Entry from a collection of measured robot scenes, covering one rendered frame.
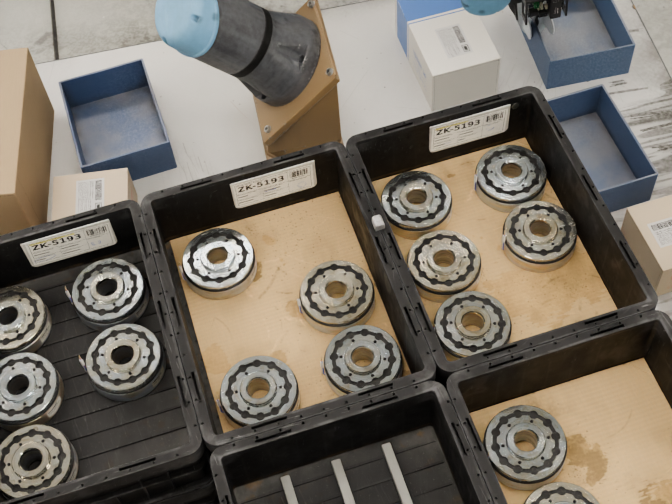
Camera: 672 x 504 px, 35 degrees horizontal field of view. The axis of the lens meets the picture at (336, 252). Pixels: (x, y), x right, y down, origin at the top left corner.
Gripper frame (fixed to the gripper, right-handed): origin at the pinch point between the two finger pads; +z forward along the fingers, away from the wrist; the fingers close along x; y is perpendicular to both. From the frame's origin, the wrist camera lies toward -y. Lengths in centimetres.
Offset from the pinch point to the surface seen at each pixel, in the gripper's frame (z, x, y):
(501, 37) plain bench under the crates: 5.1, -4.5, -3.8
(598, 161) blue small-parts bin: 5.2, 3.4, 27.2
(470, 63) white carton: -4.6, -13.3, 9.0
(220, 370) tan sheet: -12, -61, 59
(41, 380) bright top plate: -17, -84, 57
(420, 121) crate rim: -19.6, -25.8, 30.7
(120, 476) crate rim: -23, -72, 76
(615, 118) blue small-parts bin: 0.8, 7.4, 22.7
